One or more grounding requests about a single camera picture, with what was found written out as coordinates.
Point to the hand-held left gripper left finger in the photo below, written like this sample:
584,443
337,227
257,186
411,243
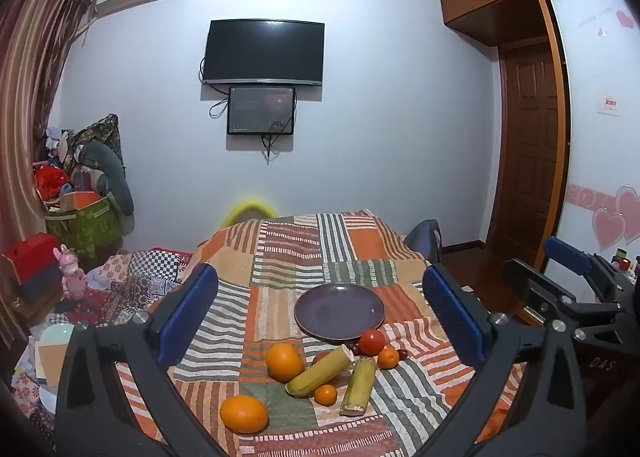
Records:
187,317

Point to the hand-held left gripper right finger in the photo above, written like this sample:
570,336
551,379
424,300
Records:
452,317

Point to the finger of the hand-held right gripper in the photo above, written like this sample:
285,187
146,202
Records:
530,284
570,252

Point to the small mandarin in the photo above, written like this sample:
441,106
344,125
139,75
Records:
325,394
388,358

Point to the red tomato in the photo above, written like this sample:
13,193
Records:
320,357
372,342

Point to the round large orange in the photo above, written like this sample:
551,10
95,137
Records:
285,362

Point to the oval large orange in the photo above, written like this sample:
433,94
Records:
244,413

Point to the purple plate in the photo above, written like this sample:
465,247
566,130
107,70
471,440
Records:
339,312

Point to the small bottles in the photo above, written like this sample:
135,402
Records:
625,262

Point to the checkered cloth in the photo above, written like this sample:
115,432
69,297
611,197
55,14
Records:
167,262

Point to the floral quilt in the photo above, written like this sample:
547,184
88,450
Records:
120,287

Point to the blue chair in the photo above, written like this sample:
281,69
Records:
422,237

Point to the white heart-print wardrobe door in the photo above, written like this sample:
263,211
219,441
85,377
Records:
600,157

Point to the brown wooden door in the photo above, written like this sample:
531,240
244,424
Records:
530,152

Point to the striped patchwork blanket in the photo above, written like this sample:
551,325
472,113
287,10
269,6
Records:
290,262

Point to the pink plush toy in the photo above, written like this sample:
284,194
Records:
71,272

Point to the green patterned box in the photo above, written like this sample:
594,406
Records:
92,232

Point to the pale green round lid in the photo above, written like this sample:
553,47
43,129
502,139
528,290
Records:
52,337

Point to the orange box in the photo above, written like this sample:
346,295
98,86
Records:
80,200

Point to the grey plush toy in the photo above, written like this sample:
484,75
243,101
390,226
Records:
112,172

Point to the red box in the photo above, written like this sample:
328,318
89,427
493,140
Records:
32,254

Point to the red bag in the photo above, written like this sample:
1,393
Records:
50,182

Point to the dark patterned cushion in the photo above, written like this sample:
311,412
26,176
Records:
102,129

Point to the small black monitor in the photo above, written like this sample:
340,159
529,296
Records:
260,109

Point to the striped brown curtain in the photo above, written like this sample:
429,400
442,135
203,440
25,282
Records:
35,62

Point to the black wall television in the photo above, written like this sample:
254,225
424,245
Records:
265,52

